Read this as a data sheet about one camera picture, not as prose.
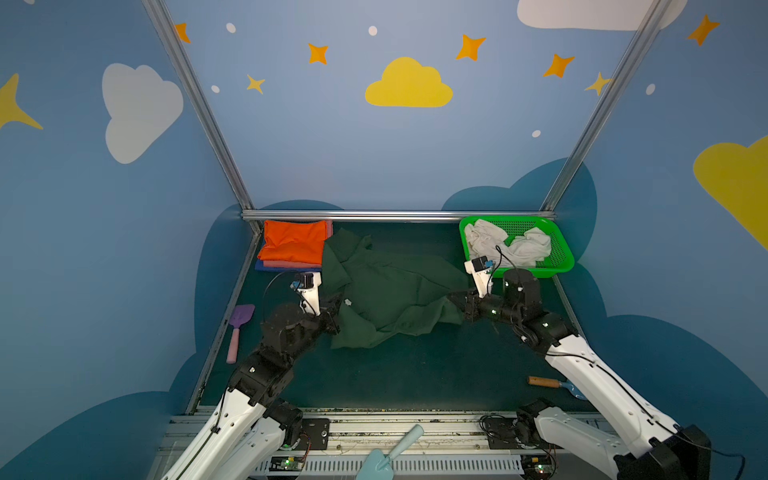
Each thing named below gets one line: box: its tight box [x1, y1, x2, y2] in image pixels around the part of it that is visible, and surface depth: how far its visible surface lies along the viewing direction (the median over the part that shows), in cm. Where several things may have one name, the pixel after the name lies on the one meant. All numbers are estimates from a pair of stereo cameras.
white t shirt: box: [464, 219, 552, 267], surface depth 113 cm
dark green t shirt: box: [322, 228, 469, 350], surface depth 104 cm
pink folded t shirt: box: [263, 220, 334, 269], surface depth 107 cm
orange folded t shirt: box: [258, 220, 327, 264], surface depth 110 cm
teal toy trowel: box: [356, 424, 425, 480], surface depth 72 cm
